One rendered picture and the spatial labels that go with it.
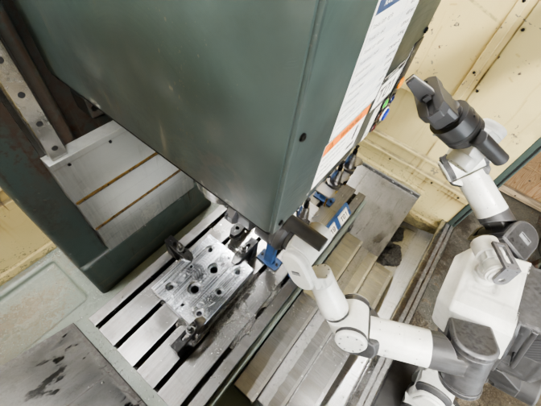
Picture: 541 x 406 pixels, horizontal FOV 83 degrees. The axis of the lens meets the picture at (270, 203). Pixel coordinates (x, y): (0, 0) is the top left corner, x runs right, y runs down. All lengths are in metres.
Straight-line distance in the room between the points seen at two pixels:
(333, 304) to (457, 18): 1.09
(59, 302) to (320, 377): 1.19
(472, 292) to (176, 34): 0.91
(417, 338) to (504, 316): 0.23
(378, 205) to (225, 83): 1.47
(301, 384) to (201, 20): 1.27
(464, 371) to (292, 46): 0.81
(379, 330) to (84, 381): 1.11
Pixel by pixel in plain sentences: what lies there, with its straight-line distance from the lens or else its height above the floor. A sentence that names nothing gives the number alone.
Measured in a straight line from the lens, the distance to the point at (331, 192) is 1.14.
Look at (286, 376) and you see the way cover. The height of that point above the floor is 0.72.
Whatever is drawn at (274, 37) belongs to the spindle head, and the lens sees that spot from 0.31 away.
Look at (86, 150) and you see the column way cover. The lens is 1.02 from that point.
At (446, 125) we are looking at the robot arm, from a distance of 0.77.
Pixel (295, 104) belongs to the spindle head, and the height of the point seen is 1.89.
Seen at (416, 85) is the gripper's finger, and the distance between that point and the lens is 0.74.
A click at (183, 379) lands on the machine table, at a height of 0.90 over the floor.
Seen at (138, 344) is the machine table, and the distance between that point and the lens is 1.23.
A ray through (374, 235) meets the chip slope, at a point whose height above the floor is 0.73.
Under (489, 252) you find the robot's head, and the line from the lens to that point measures 0.96.
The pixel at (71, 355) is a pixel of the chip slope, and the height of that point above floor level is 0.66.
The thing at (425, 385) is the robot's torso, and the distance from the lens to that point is 1.63.
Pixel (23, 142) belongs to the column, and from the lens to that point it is 1.00.
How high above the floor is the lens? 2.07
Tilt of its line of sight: 54 degrees down
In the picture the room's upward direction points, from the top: 11 degrees clockwise
